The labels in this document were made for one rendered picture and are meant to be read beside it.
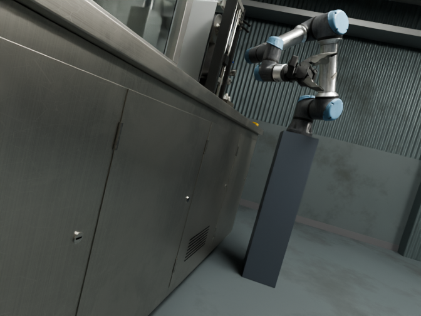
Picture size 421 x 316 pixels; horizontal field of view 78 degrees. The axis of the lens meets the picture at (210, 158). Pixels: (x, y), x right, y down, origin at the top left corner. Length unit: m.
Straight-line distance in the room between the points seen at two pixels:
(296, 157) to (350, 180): 2.05
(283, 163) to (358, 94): 2.21
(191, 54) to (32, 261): 1.20
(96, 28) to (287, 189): 1.32
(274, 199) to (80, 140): 1.24
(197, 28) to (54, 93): 1.16
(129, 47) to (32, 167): 0.24
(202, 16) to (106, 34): 1.11
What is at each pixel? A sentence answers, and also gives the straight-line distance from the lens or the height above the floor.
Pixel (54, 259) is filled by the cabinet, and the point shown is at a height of 0.49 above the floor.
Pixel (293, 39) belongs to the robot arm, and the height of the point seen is 1.35.
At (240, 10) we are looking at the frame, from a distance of 1.51.
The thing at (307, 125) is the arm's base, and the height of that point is 0.96.
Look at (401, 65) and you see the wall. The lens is 3.84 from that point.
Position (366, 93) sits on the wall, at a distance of 3.64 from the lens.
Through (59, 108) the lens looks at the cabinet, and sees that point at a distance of 0.45.
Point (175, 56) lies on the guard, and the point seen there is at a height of 0.95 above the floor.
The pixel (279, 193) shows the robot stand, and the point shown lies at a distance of 1.56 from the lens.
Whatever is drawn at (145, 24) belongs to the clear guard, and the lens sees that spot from 0.66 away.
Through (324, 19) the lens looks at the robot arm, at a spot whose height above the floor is 1.46.
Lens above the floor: 0.77
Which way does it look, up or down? 5 degrees down
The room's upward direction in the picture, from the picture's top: 15 degrees clockwise
